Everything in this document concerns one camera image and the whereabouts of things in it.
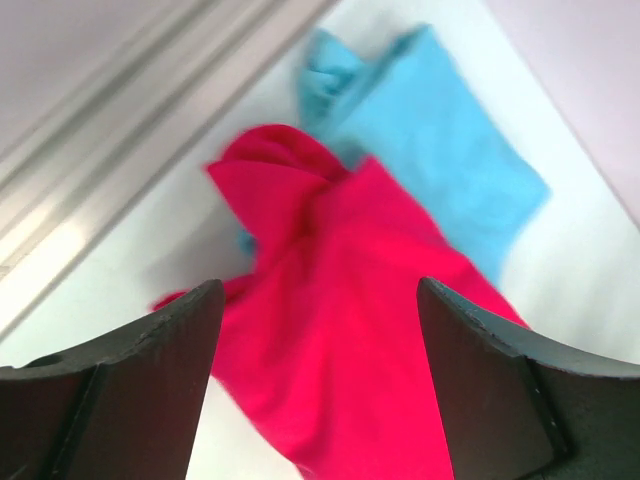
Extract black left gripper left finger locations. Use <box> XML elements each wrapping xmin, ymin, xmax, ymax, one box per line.
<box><xmin>1</xmin><ymin>280</ymin><xmax>224</xmax><ymax>479</ymax></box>

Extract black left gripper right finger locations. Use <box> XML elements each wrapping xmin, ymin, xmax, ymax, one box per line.
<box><xmin>417</xmin><ymin>279</ymin><xmax>639</xmax><ymax>480</ymax></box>

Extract red t-shirt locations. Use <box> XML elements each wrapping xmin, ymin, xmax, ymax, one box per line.
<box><xmin>149</xmin><ymin>123</ymin><xmax>531</xmax><ymax>480</ymax></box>

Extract folded light blue t-shirt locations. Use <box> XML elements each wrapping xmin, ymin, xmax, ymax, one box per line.
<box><xmin>235</xmin><ymin>23</ymin><xmax>552</xmax><ymax>291</ymax></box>

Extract aluminium frame rail left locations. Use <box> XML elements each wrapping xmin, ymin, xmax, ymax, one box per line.
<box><xmin>1</xmin><ymin>1</ymin><xmax>329</xmax><ymax>332</ymax></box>

